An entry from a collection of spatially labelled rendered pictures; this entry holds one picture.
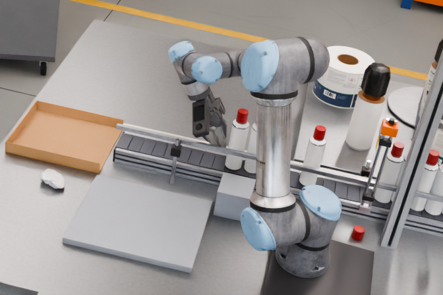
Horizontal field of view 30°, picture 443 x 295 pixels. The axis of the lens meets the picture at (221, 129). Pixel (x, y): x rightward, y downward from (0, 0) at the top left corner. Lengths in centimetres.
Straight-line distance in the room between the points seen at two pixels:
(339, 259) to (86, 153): 86
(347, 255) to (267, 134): 52
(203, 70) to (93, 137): 56
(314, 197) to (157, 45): 132
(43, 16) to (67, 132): 174
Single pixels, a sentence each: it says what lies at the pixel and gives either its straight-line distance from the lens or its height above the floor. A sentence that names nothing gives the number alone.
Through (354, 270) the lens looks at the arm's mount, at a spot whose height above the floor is 86.
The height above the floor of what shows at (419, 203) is 91.
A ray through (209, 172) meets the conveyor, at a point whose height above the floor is 87.
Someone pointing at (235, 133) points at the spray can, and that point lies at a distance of 247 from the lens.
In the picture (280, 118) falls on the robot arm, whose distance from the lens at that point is 200.
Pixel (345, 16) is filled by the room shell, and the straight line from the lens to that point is 586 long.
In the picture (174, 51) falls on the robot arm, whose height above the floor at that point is 124.
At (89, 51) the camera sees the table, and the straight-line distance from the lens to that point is 319.
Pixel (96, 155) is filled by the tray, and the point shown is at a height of 83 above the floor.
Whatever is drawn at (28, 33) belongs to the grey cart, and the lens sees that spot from 444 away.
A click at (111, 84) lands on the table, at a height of 83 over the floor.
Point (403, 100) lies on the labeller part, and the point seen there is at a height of 89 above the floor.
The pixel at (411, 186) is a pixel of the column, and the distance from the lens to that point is 235.
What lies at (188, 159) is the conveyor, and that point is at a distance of 256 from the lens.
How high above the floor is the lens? 237
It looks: 33 degrees down
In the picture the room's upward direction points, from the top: 10 degrees clockwise
